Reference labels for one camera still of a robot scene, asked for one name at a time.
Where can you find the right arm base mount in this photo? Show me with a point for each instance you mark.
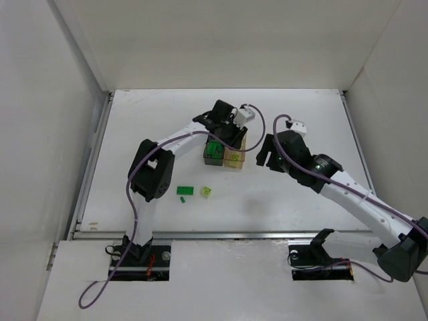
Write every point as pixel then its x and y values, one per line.
pixel 310 262

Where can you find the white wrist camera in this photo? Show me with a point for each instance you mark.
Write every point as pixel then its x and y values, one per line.
pixel 296 126
pixel 243 115

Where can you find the dark green lego plate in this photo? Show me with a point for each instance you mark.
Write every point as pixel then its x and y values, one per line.
pixel 185 190

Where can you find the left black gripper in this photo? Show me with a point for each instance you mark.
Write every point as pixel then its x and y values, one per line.
pixel 231 134

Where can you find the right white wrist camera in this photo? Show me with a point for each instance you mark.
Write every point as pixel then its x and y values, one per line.
pixel 296 126

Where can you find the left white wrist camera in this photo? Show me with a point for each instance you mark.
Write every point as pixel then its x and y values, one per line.
pixel 243 115

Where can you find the grey transparent container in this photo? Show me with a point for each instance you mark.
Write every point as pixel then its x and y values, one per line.
pixel 212 161

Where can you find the aluminium rail front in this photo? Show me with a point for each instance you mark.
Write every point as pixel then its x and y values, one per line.
pixel 190 235

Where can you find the orange transparent container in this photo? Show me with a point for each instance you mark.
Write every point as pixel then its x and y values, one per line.
pixel 231 164

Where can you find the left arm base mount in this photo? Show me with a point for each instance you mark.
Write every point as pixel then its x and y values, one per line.
pixel 148 263

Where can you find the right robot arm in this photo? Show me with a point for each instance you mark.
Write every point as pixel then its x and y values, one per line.
pixel 399 243

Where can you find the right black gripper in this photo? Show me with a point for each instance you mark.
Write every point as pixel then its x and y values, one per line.
pixel 271 155

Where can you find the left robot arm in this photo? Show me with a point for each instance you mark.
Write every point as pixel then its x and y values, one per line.
pixel 151 171

